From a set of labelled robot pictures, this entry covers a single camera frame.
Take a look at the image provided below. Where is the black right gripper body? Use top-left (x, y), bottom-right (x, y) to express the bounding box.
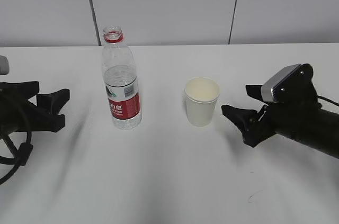
top-left (243, 104), bottom-right (322, 147)

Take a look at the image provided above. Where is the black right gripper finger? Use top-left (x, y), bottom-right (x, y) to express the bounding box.
top-left (245, 85), bottom-right (262, 100)
top-left (221, 105), bottom-right (262, 139)

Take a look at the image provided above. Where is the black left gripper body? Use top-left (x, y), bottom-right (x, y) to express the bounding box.
top-left (1, 90), bottom-right (42, 136)

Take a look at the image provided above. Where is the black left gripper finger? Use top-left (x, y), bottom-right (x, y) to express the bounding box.
top-left (1, 81), bottom-right (40, 100)
top-left (37, 88), bottom-right (70, 132)

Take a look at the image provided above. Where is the white paper cup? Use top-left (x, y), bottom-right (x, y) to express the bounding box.
top-left (184, 77), bottom-right (220, 127)

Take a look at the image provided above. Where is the clear water bottle red label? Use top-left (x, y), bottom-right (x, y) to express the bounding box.
top-left (101, 26), bottom-right (142, 130)

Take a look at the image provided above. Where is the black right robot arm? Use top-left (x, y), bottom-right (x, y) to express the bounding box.
top-left (221, 84), bottom-right (338, 158)

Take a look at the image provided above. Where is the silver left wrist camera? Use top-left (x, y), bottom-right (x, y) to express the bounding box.
top-left (0, 55), bottom-right (10, 75)

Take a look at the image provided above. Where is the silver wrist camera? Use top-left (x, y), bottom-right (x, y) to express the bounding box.
top-left (261, 64), bottom-right (317, 104)
top-left (0, 55), bottom-right (10, 75)

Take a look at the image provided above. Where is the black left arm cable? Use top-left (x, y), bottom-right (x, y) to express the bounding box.
top-left (0, 94), bottom-right (34, 185)

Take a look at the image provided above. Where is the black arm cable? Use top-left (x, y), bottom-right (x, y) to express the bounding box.
top-left (316, 95), bottom-right (339, 107)
top-left (0, 94), bottom-right (34, 185)

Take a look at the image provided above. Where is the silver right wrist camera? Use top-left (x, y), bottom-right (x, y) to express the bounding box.
top-left (261, 64), bottom-right (317, 104)

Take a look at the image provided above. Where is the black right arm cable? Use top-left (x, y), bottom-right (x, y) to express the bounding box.
top-left (316, 95), bottom-right (339, 107)

